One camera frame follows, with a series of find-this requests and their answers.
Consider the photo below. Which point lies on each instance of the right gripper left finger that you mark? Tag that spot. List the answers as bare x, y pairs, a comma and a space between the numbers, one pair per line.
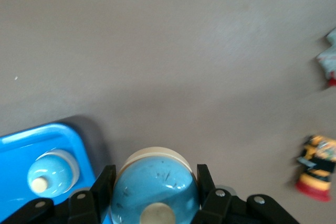
84, 208

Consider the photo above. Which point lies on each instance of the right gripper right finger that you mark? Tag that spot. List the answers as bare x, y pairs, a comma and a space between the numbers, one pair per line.
228, 211

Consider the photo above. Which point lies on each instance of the blue round knob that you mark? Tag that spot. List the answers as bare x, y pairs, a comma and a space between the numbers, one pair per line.
155, 179
50, 171

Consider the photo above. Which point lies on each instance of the blue plastic tray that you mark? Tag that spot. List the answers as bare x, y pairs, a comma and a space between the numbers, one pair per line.
15, 155

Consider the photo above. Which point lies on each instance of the brown table mat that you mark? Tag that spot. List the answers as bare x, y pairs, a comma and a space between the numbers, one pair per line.
183, 51

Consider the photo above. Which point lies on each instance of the white circuit breaker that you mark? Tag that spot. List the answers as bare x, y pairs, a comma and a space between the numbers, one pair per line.
329, 58

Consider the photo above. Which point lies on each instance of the orange red push switch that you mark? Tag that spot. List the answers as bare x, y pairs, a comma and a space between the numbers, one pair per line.
317, 171

